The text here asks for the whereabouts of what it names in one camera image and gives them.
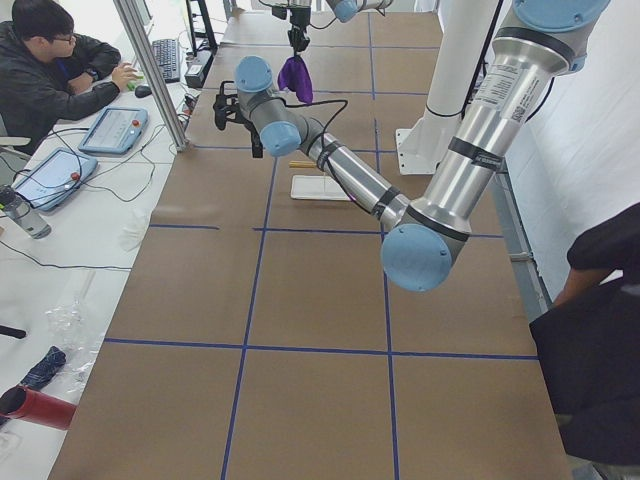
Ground crumpled clear plastic wrap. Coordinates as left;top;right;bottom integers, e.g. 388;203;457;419
45;270;105;403

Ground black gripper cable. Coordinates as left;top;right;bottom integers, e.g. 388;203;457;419
279;98;350;136

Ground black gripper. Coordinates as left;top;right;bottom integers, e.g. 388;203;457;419
285;0;312;54
213;82;239;130

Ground blue teach pendant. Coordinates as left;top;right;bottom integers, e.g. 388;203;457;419
78;107;149;155
13;148;98;212

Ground aluminium frame post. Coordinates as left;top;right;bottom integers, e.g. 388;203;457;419
113;0;188;152

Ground seated person black jacket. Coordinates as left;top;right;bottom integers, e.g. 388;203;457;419
1;1;139;155

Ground black keyboard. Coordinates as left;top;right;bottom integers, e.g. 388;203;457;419
151;39;181;83

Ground far blue teach pendant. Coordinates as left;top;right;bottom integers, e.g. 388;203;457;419
78;107;149;155

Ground purple towel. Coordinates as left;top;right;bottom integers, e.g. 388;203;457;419
277;55;313;105

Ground standing person black clothes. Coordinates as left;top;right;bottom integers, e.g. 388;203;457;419
530;205;639;467

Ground left wooden rack dowel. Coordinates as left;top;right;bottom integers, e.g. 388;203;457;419
288;160;316;169

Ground black power adapter box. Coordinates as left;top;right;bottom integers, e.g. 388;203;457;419
184;50;214;89

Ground near blue teach pendant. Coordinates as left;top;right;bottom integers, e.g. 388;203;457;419
13;148;98;212

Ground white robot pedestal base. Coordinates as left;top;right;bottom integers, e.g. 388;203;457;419
396;1;503;175

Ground white rack base plate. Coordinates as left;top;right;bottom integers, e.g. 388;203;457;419
290;175;350;201

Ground grey water bottle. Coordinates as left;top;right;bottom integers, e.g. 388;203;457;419
0;185;51;239

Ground red cylinder bottle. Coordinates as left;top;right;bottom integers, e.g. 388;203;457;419
1;385;76;430

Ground black computer mouse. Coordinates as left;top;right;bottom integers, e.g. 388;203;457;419
134;85;152;99

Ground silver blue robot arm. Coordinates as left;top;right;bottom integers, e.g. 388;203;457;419
213;1;606;292
271;0;393;55

